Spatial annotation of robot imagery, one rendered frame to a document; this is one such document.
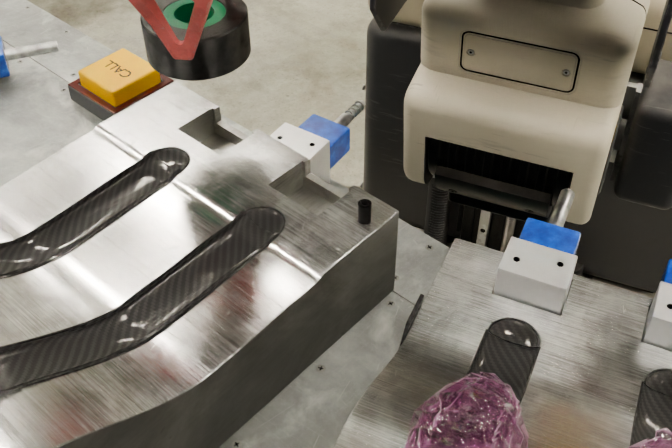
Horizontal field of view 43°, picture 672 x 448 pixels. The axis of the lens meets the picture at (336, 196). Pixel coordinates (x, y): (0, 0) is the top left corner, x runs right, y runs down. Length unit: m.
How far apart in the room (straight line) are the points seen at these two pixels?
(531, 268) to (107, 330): 0.30
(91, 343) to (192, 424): 0.08
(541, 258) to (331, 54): 1.87
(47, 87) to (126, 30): 1.67
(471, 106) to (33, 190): 0.45
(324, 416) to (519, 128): 0.40
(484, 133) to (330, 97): 1.39
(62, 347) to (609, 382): 0.36
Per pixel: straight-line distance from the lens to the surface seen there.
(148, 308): 0.60
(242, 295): 0.59
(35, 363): 0.56
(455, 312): 0.62
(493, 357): 0.61
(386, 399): 0.53
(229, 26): 0.63
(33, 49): 0.98
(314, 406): 0.64
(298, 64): 2.41
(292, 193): 0.69
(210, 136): 0.76
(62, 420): 0.51
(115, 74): 0.91
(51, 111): 0.94
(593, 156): 0.90
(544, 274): 0.62
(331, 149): 0.78
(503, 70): 0.91
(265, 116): 2.22
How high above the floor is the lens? 1.33
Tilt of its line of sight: 42 degrees down
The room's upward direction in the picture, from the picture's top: straight up
